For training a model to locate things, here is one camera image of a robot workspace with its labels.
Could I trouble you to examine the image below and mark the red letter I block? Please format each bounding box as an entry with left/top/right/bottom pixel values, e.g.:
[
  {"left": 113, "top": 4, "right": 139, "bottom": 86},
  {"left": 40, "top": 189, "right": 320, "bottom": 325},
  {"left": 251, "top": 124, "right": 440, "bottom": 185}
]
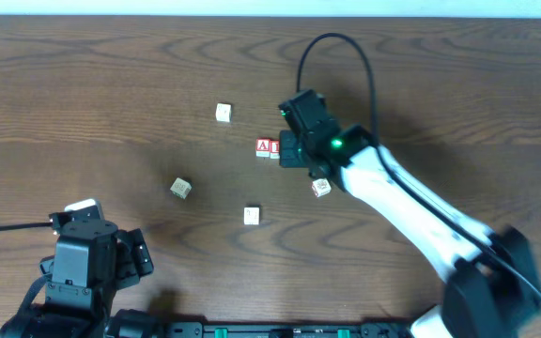
[{"left": 270, "top": 141, "right": 280, "bottom": 160}]

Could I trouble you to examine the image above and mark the red letter A block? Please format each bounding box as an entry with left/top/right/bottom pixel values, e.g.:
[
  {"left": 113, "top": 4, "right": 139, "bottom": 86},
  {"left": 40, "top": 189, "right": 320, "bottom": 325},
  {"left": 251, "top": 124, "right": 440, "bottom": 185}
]
[{"left": 255, "top": 138, "right": 271, "bottom": 158}]

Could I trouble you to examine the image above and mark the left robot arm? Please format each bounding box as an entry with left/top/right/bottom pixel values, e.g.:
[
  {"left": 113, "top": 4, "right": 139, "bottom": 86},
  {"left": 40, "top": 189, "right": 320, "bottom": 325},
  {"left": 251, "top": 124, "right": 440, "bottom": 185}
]
[{"left": 0, "top": 206, "right": 165, "bottom": 338}]

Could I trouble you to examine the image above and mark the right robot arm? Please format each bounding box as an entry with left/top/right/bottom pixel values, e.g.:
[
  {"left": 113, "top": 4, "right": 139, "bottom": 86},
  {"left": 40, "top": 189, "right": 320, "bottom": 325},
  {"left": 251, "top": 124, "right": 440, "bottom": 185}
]
[{"left": 277, "top": 126, "right": 541, "bottom": 337}]

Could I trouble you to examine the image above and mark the wooden block with M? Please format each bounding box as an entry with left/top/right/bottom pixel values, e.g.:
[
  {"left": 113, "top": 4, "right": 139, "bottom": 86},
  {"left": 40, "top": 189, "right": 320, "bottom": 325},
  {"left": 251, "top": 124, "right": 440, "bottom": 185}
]
[{"left": 312, "top": 178, "right": 332, "bottom": 197}]

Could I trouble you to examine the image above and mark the wooden block blue H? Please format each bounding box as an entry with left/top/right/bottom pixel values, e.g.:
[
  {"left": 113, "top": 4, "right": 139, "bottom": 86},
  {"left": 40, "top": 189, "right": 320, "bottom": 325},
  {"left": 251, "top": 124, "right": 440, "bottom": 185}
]
[{"left": 243, "top": 207, "right": 260, "bottom": 225}]

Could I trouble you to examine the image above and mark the plain wooden block upper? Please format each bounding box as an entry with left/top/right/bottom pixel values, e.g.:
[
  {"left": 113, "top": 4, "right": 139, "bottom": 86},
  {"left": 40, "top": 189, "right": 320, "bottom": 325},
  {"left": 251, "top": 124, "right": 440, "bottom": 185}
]
[{"left": 215, "top": 102, "right": 232, "bottom": 123}]

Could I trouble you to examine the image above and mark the wooden block green side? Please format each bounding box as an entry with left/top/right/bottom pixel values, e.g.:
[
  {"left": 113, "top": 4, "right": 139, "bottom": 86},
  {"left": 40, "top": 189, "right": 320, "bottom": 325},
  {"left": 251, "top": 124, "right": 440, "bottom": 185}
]
[{"left": 170, "top": 177, "right": 192, "bottom": 199}]

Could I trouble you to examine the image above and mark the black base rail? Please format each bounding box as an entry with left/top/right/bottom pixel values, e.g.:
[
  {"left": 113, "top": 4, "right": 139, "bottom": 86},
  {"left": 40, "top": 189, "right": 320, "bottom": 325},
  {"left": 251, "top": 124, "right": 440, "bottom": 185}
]
[{"left": 164, "top": 322, "right": 412, "bottom": 338}]

